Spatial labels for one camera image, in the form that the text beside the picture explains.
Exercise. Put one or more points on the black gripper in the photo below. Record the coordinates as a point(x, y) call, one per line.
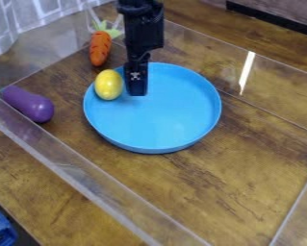
point(143, 37)

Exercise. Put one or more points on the yellow toy lemon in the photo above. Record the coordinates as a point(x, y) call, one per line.
point(108, 84)

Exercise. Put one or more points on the blue round tray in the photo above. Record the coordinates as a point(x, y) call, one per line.
point(164, 121)

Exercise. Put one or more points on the orange toy carrot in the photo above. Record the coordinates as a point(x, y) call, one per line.
point(100, 42)

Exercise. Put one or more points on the purple toy eggplant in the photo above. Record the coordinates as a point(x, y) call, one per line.
point(34, 105)

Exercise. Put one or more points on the dark baseboard strip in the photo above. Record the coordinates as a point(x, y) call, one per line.
point(267, 17)

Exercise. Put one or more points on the white grid curtain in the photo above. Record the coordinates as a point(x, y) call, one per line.
point(23, 15)

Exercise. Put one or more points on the blue plastic object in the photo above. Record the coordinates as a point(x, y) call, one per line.
point(8, 234)

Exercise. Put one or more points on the clear acrylic enclosure wall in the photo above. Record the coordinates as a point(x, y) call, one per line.
point(233, 191)

